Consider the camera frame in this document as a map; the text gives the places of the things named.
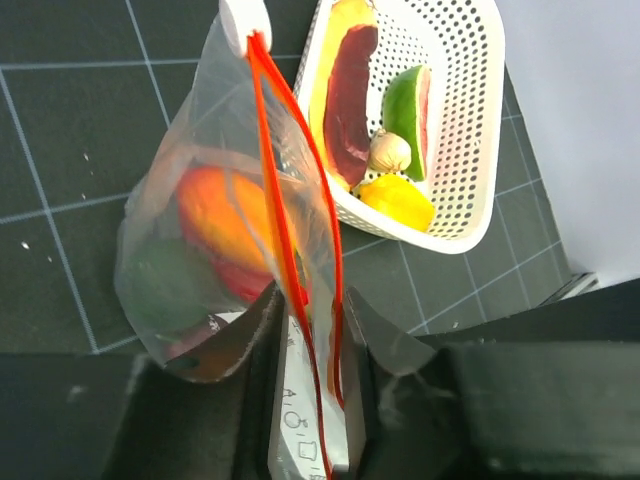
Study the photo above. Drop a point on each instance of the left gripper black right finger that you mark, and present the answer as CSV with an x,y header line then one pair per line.
x,y
550,393

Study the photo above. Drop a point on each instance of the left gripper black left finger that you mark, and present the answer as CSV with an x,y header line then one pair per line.
x,y
176,429

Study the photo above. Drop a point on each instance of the green avocado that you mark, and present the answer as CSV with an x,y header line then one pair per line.
x,y
167,287

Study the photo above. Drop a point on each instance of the orange red mango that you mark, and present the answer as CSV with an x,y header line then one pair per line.
x,y
226,211

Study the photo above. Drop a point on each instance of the clear zip bag orange zipper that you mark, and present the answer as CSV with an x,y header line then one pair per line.
x,y
242,117

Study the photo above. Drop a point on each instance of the white perforated plastic basket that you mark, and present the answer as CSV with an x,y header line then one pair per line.
x,y
463,43

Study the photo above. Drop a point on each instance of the dark red passion fruit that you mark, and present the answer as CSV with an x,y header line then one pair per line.
x,y
194,336

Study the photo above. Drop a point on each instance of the red chili pepper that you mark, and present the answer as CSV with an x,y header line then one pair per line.
x,y
239,285

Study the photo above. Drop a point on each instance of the yellow lemon slice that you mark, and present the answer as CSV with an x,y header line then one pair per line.
x,y
398,199

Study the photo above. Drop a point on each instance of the beige garlic bulb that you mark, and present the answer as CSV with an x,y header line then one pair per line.
x,y
389,153

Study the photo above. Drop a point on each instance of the watermelon slice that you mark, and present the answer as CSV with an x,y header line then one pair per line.
x,y
405,113

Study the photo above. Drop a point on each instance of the dark red meat slice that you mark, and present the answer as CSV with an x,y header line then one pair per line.
x,y
345,124

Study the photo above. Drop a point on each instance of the black grid cutting mat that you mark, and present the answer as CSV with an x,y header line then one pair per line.
x,y
87,90

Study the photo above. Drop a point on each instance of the aluminium frame rail right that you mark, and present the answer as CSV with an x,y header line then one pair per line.
x,y
578,285

